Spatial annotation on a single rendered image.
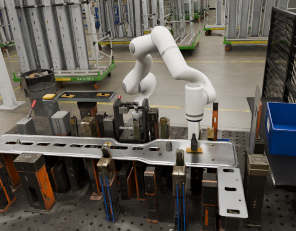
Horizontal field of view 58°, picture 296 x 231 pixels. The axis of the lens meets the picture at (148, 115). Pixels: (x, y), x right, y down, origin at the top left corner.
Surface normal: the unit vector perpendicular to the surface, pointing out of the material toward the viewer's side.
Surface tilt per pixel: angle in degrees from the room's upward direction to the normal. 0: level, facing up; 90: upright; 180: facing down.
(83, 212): 0
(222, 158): 0
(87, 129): 90
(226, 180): 0
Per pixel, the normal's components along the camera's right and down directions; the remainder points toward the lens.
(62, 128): -0.19, 0.43
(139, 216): -0.07, -0.90
